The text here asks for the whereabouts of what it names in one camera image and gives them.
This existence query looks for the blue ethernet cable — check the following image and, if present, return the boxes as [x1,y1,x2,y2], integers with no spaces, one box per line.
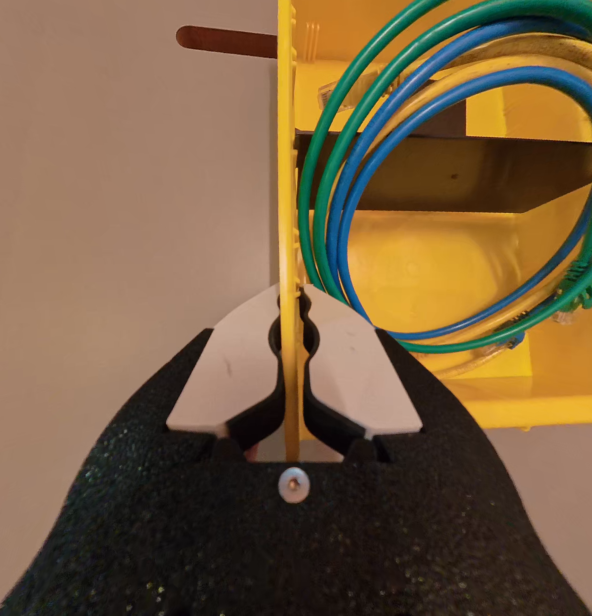
[325,19,592,342]

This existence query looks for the green ethernet cable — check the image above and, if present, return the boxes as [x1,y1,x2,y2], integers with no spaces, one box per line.
[297,0,592,355]

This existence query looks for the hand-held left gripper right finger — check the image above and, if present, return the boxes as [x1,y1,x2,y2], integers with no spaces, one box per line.
[300,284,423,457]

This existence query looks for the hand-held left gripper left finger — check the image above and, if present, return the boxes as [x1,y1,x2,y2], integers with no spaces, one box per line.
[166,284,288,453]

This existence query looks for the black bin divider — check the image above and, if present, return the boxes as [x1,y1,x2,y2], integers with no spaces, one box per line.
[296,101,592,215]

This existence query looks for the cream ethernet cable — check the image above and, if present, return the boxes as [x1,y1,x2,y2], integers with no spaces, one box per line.
[317,34,592,381]

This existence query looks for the yellow plastic bin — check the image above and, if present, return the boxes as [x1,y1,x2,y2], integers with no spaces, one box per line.
[277,0,592,458]

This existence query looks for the brown wooden strip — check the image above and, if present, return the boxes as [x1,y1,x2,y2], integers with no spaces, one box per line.
[176,25,278,59]

